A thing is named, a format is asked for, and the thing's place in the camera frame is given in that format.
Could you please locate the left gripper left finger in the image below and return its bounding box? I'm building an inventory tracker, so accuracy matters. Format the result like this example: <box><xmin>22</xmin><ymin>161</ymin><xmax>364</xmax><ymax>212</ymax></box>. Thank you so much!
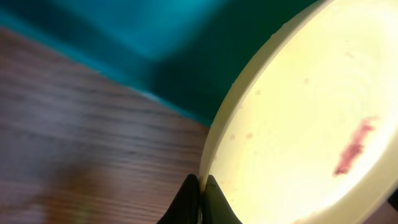
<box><xmin>157</xmin><ymin>174</ymin><xmax>200</xmax><ymax>224</ymax></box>

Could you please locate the teal plastic tray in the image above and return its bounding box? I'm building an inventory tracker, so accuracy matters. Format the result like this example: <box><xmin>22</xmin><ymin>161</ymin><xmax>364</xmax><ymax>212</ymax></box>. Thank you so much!
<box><xmin>1</xmin><ymin>0</ymin><xmax>314</xmax><ymax>126</ymax></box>

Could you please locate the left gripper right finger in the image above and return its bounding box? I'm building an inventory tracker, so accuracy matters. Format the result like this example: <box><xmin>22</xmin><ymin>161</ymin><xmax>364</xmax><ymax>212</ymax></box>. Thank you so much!
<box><xmin>202</xmin><ymin>175</ymin><xmax>242</xmax><ymax>224</ymax></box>

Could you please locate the yellow plate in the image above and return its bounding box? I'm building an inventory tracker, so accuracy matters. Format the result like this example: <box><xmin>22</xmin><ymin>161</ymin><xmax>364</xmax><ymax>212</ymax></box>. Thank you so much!
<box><xmin>200</xmin><ymin>0</ymin><xmax>397</xmax><ymax>223</ymax></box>

